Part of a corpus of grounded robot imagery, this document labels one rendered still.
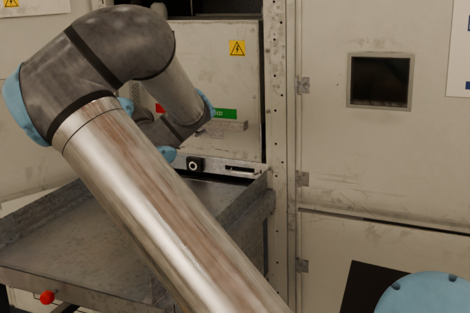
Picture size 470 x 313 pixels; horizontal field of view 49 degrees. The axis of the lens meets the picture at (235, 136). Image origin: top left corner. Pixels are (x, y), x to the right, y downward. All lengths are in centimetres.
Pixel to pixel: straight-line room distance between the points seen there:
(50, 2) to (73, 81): 108
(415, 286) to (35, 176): 147
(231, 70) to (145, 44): 93
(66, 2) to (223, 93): 60
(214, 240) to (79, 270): 72
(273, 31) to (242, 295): 104
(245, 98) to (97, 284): 76
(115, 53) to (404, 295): 50
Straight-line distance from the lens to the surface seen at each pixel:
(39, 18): 184
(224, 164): 178
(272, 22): 157
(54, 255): 145
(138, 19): 79
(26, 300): 269
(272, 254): 181
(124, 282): 128
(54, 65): 76
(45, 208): 167
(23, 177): 190
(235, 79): 169
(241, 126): 168
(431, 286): 68
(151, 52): 79
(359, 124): 153
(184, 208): 69
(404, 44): 147
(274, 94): 160
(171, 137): 130
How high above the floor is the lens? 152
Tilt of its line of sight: 17 degrees down
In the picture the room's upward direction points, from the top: 2 degrees counter-clockwise
